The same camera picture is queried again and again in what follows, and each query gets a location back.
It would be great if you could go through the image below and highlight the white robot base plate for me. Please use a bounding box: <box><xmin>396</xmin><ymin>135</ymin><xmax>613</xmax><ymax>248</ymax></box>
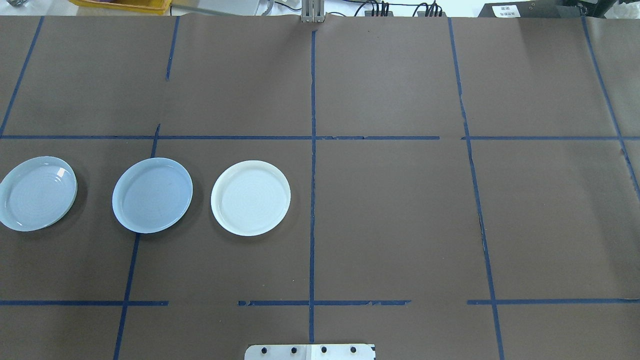
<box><xmin>244</xmin><ymin>344</ymin><xmax>376</xmax><ymax>360</ymax></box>

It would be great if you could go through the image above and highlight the black equipment box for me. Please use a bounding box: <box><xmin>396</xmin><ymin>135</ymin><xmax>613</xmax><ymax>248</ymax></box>
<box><xmin>477</xmin><ymin>2</ymin><xmax>587</xmax><ymax>19</ymax></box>

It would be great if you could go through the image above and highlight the black cable bundle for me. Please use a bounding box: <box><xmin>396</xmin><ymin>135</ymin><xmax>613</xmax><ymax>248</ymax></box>
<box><xmin>345</xmin><ymin>0</ymin><xmax>446</xmax><ymax>18</ymax></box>

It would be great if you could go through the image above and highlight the yellow plastic bin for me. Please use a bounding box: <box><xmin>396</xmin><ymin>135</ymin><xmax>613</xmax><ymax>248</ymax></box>
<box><xmin>68</xmin><ymin>0</ymin><xmax>173</xmax><ymax>15</ymax></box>

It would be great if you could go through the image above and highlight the white round plate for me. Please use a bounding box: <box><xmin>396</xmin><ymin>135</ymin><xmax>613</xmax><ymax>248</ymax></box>
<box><xmin>210</xmin><ymin>160</ymin><xmax>292</xmax><ymax>237</ymax></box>

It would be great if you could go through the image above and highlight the pale green-blue round plate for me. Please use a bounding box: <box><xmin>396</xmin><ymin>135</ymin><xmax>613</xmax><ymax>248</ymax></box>
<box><xmin>0</xmin><ymin>156</ymin><xmax>78</xmax><ymax>232</ymax></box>

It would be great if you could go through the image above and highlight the light blue round plate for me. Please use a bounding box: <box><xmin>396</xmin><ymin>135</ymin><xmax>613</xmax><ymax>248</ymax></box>
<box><xmin>112</xmin><ymin>157</ymin><xmax>194</xmax><ymax>234</ymax></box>

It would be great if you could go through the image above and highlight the aluminium profile post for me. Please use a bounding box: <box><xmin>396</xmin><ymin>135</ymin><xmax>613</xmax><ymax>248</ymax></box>
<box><xmin>301</xmin><ymin>0</ymin><xmax>326</xmax><ymax>24</ymax></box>

